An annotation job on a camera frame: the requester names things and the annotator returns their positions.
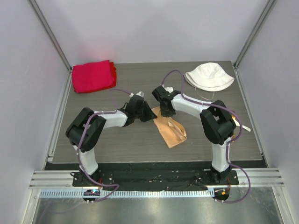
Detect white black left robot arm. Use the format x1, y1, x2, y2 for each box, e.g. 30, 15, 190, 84
65, 95, 157, 186

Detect red folded cloth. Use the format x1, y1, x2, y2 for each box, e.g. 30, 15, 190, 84
71, 60, 117, 93

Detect aluminium frame rail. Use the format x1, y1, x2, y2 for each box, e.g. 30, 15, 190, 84
29, 168, 284, 191

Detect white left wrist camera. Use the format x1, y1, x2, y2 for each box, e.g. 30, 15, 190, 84
129, 91, 144, 98

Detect white ceramic spoon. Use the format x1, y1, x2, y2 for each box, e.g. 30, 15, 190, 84
233, 118, 251, 132

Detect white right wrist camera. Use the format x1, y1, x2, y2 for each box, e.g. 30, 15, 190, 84
164, 87, 174, 93

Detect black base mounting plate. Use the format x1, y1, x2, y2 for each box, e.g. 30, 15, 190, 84
44, 161, 241, 191

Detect beige satin napkin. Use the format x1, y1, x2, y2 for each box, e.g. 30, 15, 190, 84
152, 107, 187, 148

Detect white bucket hat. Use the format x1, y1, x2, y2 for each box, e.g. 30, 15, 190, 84
184, 62, 235, 101

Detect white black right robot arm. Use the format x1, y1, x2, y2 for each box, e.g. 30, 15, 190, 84
152, 85, 236, 184

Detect white slotted cable duct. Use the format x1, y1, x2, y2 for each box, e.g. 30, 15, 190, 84
40, 188, 214, 199

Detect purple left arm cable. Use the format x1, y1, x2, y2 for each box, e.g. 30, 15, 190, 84
76, 89, 135, 206

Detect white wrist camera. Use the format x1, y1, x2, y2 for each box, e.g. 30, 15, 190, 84
164, 87, 174, 93
129, 91, 144, 98

